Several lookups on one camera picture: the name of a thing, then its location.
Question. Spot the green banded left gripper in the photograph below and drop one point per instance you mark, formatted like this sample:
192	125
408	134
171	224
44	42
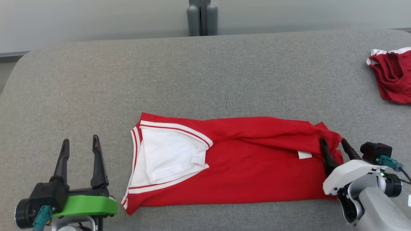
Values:
86	205

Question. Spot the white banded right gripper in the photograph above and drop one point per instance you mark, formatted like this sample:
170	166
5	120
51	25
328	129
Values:
350	170

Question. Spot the red white basketball jersey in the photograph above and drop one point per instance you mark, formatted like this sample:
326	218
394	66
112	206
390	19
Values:
257	166

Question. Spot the red white-trimmed basketball shorts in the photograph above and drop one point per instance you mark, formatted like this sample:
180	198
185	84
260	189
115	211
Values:
395	77

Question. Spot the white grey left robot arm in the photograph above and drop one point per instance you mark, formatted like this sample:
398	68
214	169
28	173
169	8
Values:
67	224

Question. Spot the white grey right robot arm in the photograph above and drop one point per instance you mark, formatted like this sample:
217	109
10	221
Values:
379	208

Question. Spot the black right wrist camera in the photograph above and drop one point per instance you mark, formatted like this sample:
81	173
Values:
375	152

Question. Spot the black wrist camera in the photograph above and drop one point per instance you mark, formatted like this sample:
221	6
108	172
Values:
48	195
375	152

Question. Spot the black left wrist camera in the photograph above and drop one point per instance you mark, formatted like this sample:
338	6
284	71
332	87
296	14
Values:
48	195

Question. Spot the grey partition base rail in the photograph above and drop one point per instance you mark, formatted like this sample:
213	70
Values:
14	54
404	29

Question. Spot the grey double partition post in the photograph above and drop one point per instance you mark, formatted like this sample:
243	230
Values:
193	19

